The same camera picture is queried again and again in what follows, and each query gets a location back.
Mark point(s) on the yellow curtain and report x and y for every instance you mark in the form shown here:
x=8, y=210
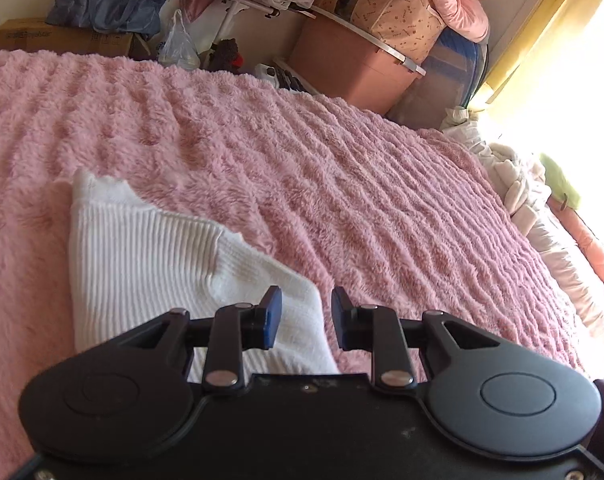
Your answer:
x=542, y=25

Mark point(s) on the white folding clothes rack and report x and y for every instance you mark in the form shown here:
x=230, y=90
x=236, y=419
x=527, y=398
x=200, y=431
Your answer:
x=242, y=0

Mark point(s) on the white ruffled bedding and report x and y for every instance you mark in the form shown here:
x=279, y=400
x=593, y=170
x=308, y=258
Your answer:
x=522, y=200

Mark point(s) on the green pillow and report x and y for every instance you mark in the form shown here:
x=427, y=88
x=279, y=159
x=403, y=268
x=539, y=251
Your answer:
x=559, y=180

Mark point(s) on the cardboard box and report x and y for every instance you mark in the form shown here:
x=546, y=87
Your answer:
x=47, y=37

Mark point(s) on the floral quilt storage bag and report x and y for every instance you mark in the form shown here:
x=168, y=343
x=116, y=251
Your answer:
x=392, y=5

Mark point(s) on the clear blue storage bag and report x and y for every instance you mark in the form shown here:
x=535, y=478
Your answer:
x=447, y=80

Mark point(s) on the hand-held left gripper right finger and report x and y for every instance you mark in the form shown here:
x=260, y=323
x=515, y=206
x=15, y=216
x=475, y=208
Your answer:
x=338, y=317

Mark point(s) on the pink fluffy blanket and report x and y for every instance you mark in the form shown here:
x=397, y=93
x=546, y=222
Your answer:
x=332, y=185

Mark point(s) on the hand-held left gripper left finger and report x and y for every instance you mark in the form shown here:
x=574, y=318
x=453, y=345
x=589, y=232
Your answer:
x=270, y=317

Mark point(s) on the clear plastic bag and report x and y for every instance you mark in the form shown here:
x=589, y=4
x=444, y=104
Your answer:
x=179, y=42

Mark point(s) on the pink plastic storage box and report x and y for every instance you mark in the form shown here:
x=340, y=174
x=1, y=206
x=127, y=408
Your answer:
x=347, y=67

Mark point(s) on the dark red plush toy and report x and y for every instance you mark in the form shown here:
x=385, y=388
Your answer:
x=229, y=52

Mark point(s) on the white power strip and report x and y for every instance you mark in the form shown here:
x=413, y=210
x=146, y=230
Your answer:
x=267, y=71

